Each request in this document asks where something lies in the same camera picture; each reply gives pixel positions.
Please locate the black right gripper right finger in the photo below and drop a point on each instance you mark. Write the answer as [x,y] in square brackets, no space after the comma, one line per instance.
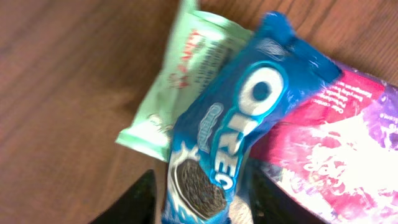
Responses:
[269,203]

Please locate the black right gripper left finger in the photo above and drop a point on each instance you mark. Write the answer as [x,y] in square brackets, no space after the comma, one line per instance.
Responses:
[135,206]

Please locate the purple snack package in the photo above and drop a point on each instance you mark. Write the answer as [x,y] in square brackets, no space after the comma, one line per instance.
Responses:
[336,155]

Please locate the blue Oreo cookie pack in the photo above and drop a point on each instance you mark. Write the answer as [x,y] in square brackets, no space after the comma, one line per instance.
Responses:
[270,77]

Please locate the mint green wipes pack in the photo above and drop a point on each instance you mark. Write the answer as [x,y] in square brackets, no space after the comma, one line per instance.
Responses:
[199,45]

